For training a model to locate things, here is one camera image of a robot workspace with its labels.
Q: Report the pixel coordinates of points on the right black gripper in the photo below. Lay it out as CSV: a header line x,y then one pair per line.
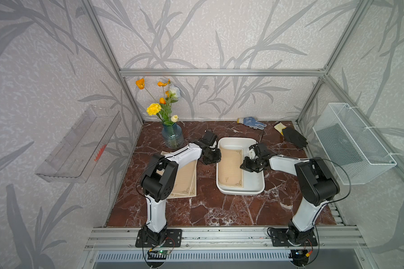
x,y
245,166

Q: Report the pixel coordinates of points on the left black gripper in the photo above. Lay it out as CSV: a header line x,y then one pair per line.
x,y
217,158

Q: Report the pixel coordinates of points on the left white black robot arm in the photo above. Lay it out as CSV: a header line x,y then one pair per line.
x,y
159,178

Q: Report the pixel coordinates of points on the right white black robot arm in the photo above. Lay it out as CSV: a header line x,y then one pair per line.
x,y
317,185

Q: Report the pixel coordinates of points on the white storage box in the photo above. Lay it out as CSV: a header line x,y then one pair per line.
x,y
253,182

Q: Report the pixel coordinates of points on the glass vase with flowers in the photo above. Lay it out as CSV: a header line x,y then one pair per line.
x,y
172,132

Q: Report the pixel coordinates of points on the blue dotted work glove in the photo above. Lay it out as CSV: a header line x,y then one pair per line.
x,y
252,123

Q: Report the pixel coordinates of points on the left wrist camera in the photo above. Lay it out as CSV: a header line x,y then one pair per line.
x,y
209,138

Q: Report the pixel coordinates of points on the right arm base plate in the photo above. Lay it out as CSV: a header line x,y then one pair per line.
x,y
290,237

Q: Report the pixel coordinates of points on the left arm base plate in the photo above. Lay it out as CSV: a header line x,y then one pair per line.
x,y
165,238

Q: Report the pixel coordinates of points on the white wire mesh basket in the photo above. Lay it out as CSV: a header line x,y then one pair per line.
x,y
357,153

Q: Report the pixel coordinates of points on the clear plastic wall shelf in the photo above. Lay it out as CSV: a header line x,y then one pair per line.
x,y
75,157

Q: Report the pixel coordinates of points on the aluminium front rail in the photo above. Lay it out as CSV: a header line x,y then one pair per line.
x,y
228,237

